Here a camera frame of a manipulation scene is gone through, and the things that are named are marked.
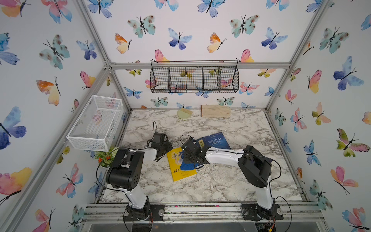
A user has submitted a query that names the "potted flowers white pot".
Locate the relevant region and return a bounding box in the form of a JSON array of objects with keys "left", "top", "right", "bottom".
[{"left": 94, "top": 147, "right": 120, "bottom": 168}]

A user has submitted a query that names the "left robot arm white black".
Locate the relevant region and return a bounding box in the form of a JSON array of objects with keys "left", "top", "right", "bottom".
[{"left": 106, "top": 132, "right": 173, "bottom": 220}]

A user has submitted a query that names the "yellow cover book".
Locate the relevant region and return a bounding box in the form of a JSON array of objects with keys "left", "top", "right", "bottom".
[{"left": 167, "top": 148, "right": 197, "bottom": 182}]

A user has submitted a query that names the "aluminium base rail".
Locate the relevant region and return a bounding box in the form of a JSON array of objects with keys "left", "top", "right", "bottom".
[{"left": 82, "top": 202, "right": 324, "bottom": 224}]

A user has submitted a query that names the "blue microfiber cloth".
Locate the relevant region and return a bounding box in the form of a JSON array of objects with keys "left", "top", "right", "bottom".
[{"left": 180, "top": 161, "right": 204, "bottom": 171}]

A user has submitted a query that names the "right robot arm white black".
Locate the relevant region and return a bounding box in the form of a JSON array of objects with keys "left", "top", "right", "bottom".
[{"left": 182, "top": 138, "right": 284, "bottom": 222}]

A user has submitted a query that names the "dark blue yellow-label book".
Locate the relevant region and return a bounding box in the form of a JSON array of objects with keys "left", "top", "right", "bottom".
[{"left": 196, "top": 138, "right": 205, "bottom": 148}]

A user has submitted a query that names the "black wire wall basket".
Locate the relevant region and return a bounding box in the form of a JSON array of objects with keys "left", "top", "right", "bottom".
[{"left": 146, "top": 61, "right": 240, "bottom": 94}]

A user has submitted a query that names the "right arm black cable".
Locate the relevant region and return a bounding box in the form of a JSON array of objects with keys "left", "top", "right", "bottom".
[{"left": 179, "top": 134, "right": 293, "bottom": 232}]

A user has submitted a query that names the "blue Little Prince book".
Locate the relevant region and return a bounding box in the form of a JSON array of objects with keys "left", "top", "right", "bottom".
[{"left": 202, "top": 132, "right": 231, "bottom": 149}]

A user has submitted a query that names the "white mesh wall basket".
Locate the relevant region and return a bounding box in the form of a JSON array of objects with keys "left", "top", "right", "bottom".
[{"left": 67, "top": 95, "right": 123, "bottom": 152}]

